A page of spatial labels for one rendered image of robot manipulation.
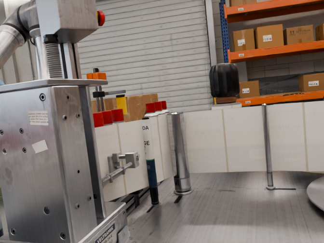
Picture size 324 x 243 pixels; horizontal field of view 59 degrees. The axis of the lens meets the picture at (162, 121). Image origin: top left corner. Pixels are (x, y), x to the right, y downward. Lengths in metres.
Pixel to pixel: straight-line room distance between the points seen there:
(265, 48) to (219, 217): 4.07
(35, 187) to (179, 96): 4.85
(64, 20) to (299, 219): 0.63
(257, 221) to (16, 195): 0.38
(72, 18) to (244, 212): 0.56
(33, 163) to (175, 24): 5.00
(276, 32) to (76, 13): 4.09
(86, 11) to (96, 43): 4.87
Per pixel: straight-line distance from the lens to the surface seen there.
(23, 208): 0.42
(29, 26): 1.17
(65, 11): 0.74
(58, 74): 0.75
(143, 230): 0.54
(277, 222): 0.54
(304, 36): 4.76
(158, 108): 1.08
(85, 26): 0.75
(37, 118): 0.37
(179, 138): 0.64
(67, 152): 0.36
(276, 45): 4.63
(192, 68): 5.16
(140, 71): 5.31
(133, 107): 1.44
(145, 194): 0.82
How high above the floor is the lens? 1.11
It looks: 5 degrees down
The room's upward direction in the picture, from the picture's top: 6 degrees counter-clockwise
